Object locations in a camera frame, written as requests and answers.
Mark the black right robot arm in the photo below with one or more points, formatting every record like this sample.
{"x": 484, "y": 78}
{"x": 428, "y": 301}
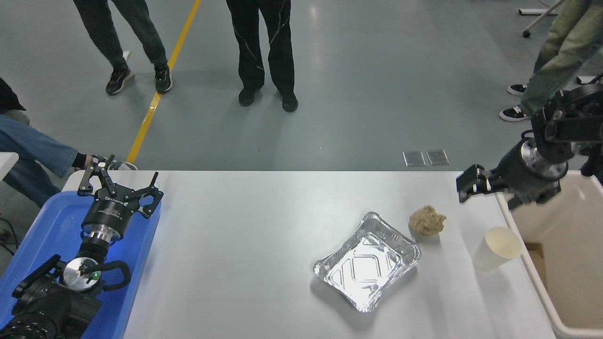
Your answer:
{"x": 572, "y": 122}

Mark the standing person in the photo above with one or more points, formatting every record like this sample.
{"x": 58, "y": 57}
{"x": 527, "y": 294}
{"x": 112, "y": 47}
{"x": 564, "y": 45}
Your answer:
{"x": 556, "y": 56}
{"x": 139, "y": 33}
{"x": 256, "y": 42}

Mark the blue plastic tray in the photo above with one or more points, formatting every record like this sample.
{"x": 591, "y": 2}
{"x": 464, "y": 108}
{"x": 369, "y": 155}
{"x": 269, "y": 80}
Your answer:
{"x": 52, "y": 226}

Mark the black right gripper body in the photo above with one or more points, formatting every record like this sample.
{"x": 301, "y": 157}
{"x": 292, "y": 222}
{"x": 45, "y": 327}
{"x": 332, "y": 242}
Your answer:
{"x": 523, "y": 181}

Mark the small white table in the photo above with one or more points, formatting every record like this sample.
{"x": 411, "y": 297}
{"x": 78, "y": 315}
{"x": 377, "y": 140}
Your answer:
{"x": 7, "y": 161}

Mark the silver foil tray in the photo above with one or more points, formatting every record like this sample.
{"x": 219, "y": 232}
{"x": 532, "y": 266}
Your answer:
{"x": 367, "y": 268}

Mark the seated person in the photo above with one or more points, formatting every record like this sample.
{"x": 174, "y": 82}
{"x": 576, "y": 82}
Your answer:
{"x": 33, "y": 150}

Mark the crumpled tan paper ball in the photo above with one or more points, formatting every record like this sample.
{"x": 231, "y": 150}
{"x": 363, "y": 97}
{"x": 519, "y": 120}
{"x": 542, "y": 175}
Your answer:
{"x": 426, "y": 220}

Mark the large pale plastic bin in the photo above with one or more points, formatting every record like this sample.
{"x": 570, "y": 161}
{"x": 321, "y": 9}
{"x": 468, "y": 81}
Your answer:
{"x": 579, "y": 263}

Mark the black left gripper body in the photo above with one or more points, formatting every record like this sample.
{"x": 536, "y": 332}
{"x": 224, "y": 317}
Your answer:
{"x": 110, "y": 212}

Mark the grey chair seat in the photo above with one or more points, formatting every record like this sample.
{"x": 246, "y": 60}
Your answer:
{"x": 16, "y": 116}

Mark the white wheeled stand base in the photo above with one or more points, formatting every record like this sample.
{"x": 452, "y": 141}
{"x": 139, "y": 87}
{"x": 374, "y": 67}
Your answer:
{"x": 541, "y": 18}

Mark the white floor bar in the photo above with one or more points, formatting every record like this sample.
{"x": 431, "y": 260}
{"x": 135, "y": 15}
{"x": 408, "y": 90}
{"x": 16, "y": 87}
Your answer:
{"x": 584, "y": 80}

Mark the metal floor plate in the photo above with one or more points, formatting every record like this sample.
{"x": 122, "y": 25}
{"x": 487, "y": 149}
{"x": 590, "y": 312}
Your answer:
{"x": 414, "y": 158}
{"x": 438, "y": 157}

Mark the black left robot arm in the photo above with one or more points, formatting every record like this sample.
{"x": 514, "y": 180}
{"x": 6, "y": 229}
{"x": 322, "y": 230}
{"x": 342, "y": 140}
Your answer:
{"x": 47, "y": 306}

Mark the white paper cup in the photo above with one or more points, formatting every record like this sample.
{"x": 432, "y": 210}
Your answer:
{"x": 490, "y": 258}

